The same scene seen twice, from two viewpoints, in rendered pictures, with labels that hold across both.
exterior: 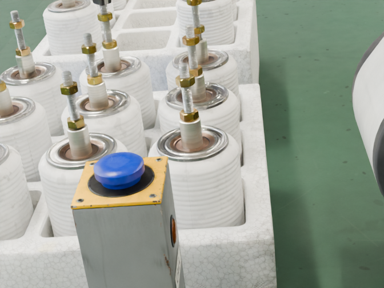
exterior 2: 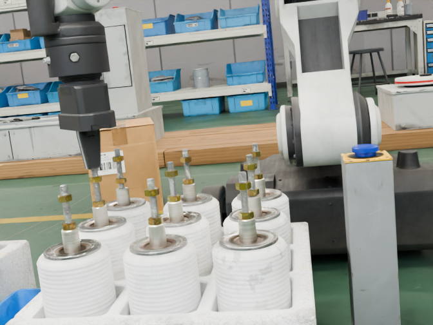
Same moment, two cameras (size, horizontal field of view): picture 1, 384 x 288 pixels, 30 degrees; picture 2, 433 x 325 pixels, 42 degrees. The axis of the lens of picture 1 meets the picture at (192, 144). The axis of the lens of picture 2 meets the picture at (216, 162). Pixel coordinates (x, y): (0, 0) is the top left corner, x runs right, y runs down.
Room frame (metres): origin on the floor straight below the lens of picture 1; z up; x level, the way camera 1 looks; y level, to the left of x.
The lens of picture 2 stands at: (0.68, 0.93, 0.48)
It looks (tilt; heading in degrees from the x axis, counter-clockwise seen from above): 10 degrees down; 273
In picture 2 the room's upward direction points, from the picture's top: 6 degrees counter-clockwise
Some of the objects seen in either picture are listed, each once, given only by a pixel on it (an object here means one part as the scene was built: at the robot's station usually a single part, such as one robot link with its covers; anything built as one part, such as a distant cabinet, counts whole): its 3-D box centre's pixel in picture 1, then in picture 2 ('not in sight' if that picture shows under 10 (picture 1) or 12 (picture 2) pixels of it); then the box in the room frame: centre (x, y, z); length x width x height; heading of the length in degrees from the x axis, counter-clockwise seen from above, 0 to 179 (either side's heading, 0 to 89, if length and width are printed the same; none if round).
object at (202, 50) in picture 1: (199, 51); (123, 197); (0.90, -0.02, 0.26); 0.02 x 0.02 x 0.03
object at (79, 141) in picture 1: (79, 140); (254, 206); (0.67, 0.12, 0.26); 0.02 x 0.02 x 0.03
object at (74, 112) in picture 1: (72, 106); (251, 180); (0.67, 0.12, 0.30); 0.01 x 0.01 x 0.08
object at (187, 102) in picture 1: (187, 99); (256, 166); (0.66, 0.00, 0.30); 0.01 x 0.01 x 0.08
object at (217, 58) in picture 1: (200, 60); (124, 204); (0.90, -0.02, 0.25); 0.08 x 0.08 x 0.01
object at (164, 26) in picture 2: not in sight; (153, 27); (1.47, -4.84, 0.89); 0.50 x 0.38 x 0.21; 84
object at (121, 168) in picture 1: (120, 173); (365, 151); (0.50, 0.06, 0.32); 0.04 x 0.04 x 0.02
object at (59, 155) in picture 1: (82, 151); (254, 215); (0.67, 0.12, 0.25); 0.08 x 0.08 x 0.01
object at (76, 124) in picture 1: (75, 121); (252, 191); (0.67, 0.12, 0.29); 0.02 x 0.02 x 0.01; 6
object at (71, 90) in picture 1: (69, 88); (250, 166); (0.67, 0.12, 0.32); 0.02 x 0.02 x 0.01; 6
